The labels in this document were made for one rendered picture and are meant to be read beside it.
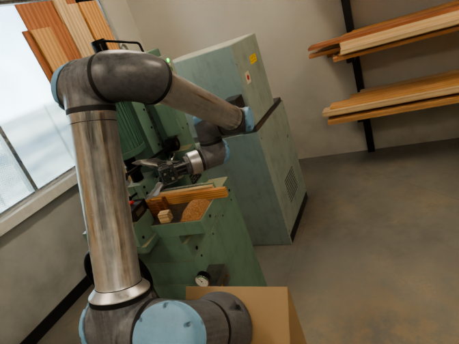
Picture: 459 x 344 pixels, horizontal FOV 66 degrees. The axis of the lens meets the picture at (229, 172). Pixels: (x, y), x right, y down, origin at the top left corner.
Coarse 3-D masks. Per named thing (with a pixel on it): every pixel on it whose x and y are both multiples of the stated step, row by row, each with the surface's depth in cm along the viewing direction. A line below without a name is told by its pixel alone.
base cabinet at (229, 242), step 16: (224, 208) 177; (224, 224) 174; (240, 224) 193; (208, 240) 156; (224, 240) 171; (240, 240) 190; (208, 256) 154; (224, 256) 168; (240, 256) 186; (256, 256) 208; (160, 272) 152; (176, 272) 149; (192, 272) 146; (240, 272) 183; (256, 272) 204; (160, 288) 157; (176, 288) 153
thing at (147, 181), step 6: (144, 174) 159; (150, 174) 156; (144, 180) 151; (150, 180) 155; (132, 186) 149; (138, 186) 148; (144, 186) 150; (150, 186) 154; (132, 192) 151; (138, 192) 150; (144, 192) 150; (138, 198) 151; (144, 198) 150
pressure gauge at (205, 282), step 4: (200, 272) 138; (204, 272) 138; (196, 276) 137; (200, 276) 137; (204, 276) 136; (208, 276) 137; (196, 280) 138; (200, 280) 138; (204, 280) 137; (208, 280) 137; (200, 284) 139; (204, 284) 138; (208, 284) 137
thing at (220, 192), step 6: (186, 192) 149; (192, 192) 147; (198, 192) 146; (204, 192) 145; (210, 192) 144; (216, 192) 143; (222, 192) 142; (168, 198) 152; (174, 198) 151; (180, 198) 150; (186, 198) 149; (192, 198) 148; (198, 198) 147; (204, 198) 146; (210, 198) 145; (216, 198) 144
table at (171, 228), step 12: (180, 204) 150; (216, 204) 146; (156, 216) 147; (180, 216) 140; (204, 216) 135; (156, 228) 140; (168, 228) 138; (180, 228) 136; (192, 228) 135; (204, 228) 134; (156, 240) 140; (144, 252) 135
